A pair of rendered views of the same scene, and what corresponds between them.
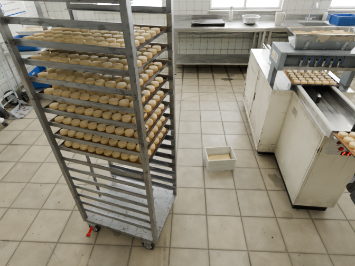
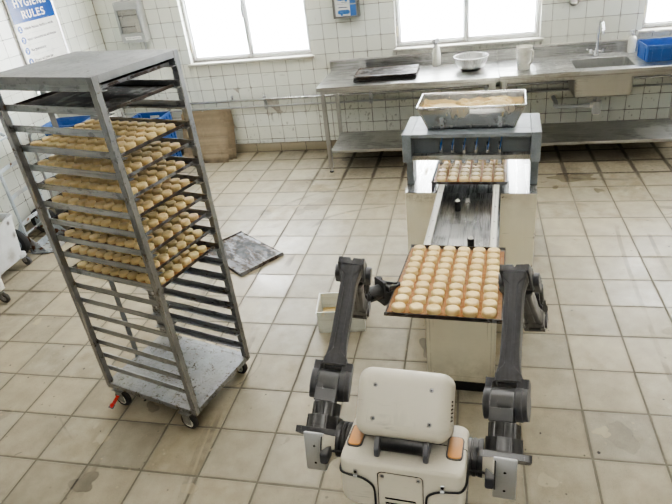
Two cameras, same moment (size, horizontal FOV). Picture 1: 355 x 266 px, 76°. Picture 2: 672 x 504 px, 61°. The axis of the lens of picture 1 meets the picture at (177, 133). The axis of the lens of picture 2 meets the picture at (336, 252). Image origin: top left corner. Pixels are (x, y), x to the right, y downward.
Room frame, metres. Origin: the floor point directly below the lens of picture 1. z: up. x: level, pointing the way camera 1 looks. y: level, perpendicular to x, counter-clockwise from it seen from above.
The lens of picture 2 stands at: (-1.10, -1.08, 2.19)
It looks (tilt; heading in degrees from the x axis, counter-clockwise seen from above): 29 degrees down; 12
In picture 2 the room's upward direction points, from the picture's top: 7 degrees counter-clockwise
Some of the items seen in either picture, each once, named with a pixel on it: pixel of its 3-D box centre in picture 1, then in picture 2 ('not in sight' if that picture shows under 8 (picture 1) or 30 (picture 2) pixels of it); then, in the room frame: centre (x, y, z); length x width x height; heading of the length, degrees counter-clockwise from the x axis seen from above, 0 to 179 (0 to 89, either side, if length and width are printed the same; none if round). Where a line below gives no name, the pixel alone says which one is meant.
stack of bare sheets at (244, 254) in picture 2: not in sight; (241, 252); (2.74, 0.51, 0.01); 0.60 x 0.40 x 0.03; 50
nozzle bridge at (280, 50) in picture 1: (312, 66); (471, 153); (2.05, -1.25, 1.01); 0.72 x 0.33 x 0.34; 84
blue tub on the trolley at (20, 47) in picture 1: (27, 43); (69, 129); (3.54, 2.20, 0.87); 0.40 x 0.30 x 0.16; 90
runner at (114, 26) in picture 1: (63, 22); (62, 130); (1.01, 0.45, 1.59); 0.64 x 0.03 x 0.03; 72
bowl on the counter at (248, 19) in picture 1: (250, 19); (471, 62); (4.66, -1.39, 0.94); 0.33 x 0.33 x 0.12
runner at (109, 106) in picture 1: (85, 101); (90, 208); (1.01, 0.45, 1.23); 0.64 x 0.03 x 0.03; 72
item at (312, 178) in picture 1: (312, 148); (464, 286); (1.55, -1.20, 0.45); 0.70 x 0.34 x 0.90; 174
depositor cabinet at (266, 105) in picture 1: (282, 99); (474, 210); (2.52, -1.31, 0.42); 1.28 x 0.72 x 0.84; 174
